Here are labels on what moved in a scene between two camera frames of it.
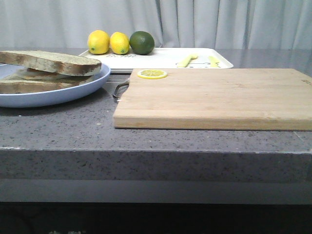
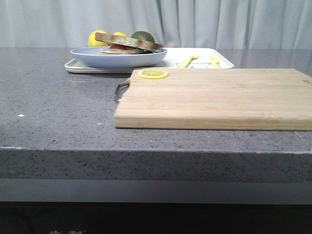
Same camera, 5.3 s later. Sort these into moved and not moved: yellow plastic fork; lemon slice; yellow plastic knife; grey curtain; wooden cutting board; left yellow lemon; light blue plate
Moved: light blue plate
Not moved: grey curtain; yellow plastic knife; lemon slice; left yellow lemon; yellow plastic fork; wooden cutting board
